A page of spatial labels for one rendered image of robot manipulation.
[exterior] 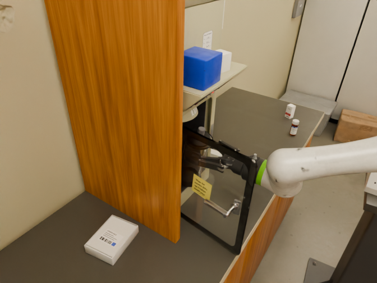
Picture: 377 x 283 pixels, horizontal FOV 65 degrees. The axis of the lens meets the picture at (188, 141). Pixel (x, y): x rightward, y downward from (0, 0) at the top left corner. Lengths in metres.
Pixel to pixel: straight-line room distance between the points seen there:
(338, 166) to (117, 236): 0.76
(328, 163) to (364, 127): 2.86
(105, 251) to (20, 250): 0.31
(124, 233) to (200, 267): 0.29
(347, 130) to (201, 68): 3.07
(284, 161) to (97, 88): 0.61
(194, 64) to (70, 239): 0.78
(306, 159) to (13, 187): 0.98
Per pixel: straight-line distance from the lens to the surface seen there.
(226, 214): 0.90
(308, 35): 3.95
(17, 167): 1.20
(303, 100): 3.87
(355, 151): 0.93
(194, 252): 1.14
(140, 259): 1.13
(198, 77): 0.86
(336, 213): 2.88
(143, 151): 0.97
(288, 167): 0.89
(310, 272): 2.38
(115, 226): 1.19
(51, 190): 1.33
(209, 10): 1.03
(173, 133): 0.84
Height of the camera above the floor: 1.86
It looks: 34 degrees down
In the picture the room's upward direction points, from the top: 2 degrees clockwise
